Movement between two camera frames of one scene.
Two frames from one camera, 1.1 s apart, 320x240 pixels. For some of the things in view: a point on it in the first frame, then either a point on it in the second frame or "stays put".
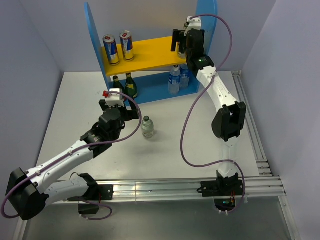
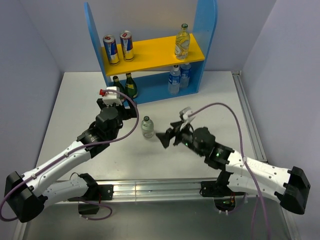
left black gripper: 132,114 stays put
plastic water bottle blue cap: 174,81 stays put
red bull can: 110,44 stays put
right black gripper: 176,34 -> 165,137
